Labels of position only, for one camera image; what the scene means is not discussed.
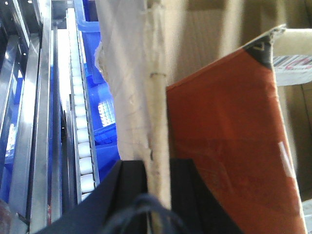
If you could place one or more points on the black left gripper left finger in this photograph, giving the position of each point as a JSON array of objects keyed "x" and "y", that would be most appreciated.
[{"x": 122, "y": 185}]

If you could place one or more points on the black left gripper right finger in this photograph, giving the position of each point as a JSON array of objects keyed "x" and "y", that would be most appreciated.
[{"x": 192, "y": 202}]

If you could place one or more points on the cardboard box red print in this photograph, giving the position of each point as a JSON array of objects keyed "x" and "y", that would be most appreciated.
[{"x": 231, "y": 144}]

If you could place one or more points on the plain brown cardboard box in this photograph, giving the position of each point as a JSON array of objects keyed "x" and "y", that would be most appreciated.
[{"x": 147, "y": 45}]

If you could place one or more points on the blue plastic bin on shelf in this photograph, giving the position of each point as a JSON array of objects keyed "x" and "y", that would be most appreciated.
[{"x": 100, "y": 98}]

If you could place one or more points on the white roller conveyor track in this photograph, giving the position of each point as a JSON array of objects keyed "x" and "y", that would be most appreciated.
[{"x": 87, "y": 178}]

